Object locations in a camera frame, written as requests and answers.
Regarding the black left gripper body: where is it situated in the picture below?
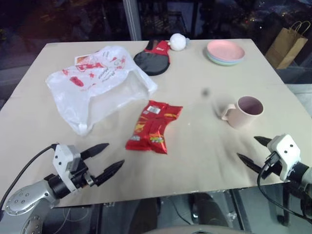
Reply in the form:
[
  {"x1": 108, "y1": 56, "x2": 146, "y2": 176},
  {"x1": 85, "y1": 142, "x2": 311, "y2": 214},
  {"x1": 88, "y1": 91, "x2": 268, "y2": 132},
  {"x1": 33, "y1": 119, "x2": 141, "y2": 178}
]
[{"x1": 70, "y1": 159, "x2": 98, "y2": 189}]

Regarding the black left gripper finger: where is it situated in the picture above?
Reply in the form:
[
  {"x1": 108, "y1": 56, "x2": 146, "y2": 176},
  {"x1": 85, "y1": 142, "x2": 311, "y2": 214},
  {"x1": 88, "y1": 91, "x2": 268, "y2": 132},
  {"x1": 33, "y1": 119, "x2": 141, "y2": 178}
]
[
  {"x1": 93, "y1": 159, "x2": 126, "y2": 187},
  {"x1": 80, "y1": 143, "x2": 110, "y2": 161}
]

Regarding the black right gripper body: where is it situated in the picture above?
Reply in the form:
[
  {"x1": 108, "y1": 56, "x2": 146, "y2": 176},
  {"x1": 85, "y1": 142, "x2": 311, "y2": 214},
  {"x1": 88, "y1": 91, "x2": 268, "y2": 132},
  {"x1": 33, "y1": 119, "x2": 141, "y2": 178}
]
[{"x1": 260, "y1": 151, "x2": 285, "y2": 175}]

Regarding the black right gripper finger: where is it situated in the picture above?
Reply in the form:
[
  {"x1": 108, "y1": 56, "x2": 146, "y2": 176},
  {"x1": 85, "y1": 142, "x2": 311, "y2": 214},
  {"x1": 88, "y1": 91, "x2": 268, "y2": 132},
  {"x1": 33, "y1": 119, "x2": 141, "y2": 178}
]
[
  {"x1": 236, "y1": 153, "x2": 264, "y2": 175},
  {"x1": 253, "y1": 136, "x2": 272, "y2": 147}
]

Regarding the pink mug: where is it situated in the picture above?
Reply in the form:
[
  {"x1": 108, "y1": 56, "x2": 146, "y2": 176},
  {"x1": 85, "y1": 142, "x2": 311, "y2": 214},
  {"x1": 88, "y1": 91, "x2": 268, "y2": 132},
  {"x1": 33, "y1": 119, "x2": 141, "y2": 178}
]
[{"x1": 221, "y1": 96, "x2": 265, "y2": 129}]

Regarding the white red-printed plastic bag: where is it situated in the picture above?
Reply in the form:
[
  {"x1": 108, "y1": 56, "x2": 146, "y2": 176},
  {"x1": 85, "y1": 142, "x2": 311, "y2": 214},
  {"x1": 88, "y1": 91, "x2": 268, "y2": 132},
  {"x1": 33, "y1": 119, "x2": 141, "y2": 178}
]
[{"x1": 46, "y1": 45, "x2": 158, "y2": 137}]

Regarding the red snack packet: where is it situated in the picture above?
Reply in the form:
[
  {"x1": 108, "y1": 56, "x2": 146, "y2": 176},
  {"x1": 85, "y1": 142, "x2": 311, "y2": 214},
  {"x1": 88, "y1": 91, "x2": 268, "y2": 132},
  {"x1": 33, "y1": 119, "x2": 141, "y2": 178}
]
[{"x1": 125, "y1": 99, "x2": 183, "y2": 156}]

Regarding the light green plate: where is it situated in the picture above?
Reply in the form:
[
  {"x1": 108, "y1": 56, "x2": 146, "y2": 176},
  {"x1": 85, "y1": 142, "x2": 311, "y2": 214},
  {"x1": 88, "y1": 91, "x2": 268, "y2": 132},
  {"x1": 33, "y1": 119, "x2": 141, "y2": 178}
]
[{"x1": 207, "y1": 55, "x2": 244, "y2": 67}]

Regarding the brown paper bag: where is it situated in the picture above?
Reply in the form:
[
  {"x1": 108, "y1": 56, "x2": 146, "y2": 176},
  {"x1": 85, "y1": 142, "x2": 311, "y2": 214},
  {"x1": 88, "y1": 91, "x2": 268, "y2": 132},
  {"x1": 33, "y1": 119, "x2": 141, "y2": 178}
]
[{"x1": 265, "y1": 20, "x2": 309, "y2": 70}]

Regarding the light blue plate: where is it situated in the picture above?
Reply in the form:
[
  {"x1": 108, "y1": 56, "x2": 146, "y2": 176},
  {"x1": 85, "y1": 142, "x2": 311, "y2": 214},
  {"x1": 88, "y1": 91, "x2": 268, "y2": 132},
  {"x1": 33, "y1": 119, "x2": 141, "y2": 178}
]
[{"x1": 204, "y1": 48, "x2": 245, "y2": 63}]

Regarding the pink plate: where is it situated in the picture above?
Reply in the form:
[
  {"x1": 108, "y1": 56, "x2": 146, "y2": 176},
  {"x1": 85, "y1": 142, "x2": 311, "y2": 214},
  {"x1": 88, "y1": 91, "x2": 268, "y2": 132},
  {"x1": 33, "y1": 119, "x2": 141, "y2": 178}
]
[{"x1": 206, "y1": 40, "x2": 246, "y2": 60}]

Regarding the black and red paddle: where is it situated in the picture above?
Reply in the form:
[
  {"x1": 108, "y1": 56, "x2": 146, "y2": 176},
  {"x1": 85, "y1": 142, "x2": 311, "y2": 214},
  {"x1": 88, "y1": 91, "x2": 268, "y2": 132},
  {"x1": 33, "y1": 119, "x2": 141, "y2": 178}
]
[{"x1": 133, "y1": 39, "x2": 171, "y2": 77}]

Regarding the white ball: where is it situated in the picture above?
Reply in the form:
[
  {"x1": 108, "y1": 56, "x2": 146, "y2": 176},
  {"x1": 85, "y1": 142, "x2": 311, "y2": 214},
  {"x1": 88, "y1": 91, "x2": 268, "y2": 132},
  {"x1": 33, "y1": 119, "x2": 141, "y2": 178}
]
[{"x1": 170, "y1": 33, "x2": 187, "y2": 51}]

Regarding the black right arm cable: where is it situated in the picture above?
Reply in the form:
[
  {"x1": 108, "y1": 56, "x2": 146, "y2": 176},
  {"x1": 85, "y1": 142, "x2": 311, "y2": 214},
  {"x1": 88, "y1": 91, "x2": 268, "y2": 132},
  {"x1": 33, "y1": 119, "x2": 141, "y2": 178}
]
[{"x1": 257, "y1": 152, "x2": 309, "y2": 219}]

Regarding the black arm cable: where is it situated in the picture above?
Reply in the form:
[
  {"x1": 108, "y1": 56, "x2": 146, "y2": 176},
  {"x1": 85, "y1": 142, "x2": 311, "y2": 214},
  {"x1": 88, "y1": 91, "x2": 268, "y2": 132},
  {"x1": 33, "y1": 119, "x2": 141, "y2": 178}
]
[
  {"x1": 257, "y1": 152, "x2": 309, "y2": 219},
  {"x1": 0, "y1": 143, "x2": 59, "y2": 213}
]

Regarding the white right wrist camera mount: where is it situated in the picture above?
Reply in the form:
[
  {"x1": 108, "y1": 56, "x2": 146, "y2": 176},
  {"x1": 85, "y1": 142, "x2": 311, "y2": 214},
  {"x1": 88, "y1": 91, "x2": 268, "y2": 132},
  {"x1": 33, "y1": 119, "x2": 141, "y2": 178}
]
[{"x1": 267, "y1": 134, "x2": 302, "y2": 181}]

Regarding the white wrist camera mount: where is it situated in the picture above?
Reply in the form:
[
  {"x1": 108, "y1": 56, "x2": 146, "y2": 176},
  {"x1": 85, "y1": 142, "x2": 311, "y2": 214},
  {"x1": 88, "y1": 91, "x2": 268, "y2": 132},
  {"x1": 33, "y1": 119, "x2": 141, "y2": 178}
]
[
  {"x1": 53, "y1": 144, "x2": 81, "y2": 194},
  {"x1": 267, "y1": 134, "x2": 302, "y2": 181}
]

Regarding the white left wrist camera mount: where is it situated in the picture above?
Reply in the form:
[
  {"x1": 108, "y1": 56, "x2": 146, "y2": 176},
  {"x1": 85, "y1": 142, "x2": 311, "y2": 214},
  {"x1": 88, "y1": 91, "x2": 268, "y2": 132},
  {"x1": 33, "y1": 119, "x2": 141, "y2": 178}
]
[{"x1": 53, "y1": 144, "x2": 81, "y2": 194}]

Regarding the black table frame leg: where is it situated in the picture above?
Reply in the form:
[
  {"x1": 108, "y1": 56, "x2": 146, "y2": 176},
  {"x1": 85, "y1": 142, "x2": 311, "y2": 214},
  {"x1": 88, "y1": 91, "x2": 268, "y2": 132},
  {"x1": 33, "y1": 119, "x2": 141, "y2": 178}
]
[{"x1": 230, "y1": 189, "x2": 250, "y2": 234}]

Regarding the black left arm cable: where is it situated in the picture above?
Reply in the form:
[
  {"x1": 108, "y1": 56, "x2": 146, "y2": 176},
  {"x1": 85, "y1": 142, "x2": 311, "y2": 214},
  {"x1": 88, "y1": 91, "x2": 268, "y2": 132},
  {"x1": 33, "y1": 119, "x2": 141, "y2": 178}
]
[{"x1": 0, "y1": 143, "x2": 59, "y2": 213}]

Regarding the thin black floor cable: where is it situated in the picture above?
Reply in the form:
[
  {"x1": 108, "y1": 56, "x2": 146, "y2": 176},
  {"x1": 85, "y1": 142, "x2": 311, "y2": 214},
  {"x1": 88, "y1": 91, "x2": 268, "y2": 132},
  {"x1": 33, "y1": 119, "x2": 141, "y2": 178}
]
[{"x1": 173, "y1": 201, "x2": 195, "y2": 219}]

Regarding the grey metal window post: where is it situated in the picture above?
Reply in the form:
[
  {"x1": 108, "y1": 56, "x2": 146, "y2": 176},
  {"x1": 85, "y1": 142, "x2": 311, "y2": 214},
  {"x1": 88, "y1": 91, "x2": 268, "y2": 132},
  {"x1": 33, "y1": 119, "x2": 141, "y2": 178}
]
[{"x1": 123, "y1": 0, "x2": 142, "y2": 41}]

